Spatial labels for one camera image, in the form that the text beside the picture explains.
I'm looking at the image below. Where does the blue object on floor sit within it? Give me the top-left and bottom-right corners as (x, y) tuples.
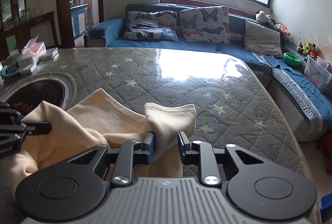
(320, 193), (332, 223)

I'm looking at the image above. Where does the blue white cabinet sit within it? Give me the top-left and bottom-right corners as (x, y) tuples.
(70, 3), (88, 37)

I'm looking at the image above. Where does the grey cushion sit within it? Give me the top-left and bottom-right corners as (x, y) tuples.
(244, 21), (282, 59)

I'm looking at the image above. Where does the right butterfly pillow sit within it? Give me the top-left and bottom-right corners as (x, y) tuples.
(179, 6), (230, 44)

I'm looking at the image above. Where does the butterfly pillow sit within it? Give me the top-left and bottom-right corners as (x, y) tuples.
(179, 6), (230, 44)
(123, 10), (178, 42)

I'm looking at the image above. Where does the pink tissue box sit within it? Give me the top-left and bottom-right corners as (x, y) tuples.
(21, 36), (46, 57)

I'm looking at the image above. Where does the blue corner sofa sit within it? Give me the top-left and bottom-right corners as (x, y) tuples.
(83, 3), (332, 142)

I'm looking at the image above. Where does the cream sweatshirt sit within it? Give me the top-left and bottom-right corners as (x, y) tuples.
(1, 88), (196, 193)

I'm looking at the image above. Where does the left butterfly pillow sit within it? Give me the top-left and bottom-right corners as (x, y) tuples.
(123, 10), (178, 42)

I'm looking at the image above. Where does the green booklet on table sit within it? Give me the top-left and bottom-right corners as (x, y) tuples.
(39, 47), (59, 61)

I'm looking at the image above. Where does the colourful plush toys pile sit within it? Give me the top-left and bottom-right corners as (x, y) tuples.
(297, 41), (319, 59)

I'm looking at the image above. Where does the black round induction cooktop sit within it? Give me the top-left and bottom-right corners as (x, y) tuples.
(5, 79), (66, 115)

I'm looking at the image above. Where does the green bowl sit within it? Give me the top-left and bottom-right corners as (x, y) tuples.
(283, 52), (302, 67)

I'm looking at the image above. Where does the dark wooden shelf unit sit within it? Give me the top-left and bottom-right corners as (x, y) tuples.
(1, 0), (61, 59)

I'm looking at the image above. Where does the clear plastic storage box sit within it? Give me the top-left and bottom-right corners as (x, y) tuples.
(304, 56), (332, 95)

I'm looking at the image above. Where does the white box on table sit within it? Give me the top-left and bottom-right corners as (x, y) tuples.
(16, 53), (37, 75)

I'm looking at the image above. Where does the panda plush toy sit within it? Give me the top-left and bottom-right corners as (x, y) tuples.
(255, 10), (275, 26)

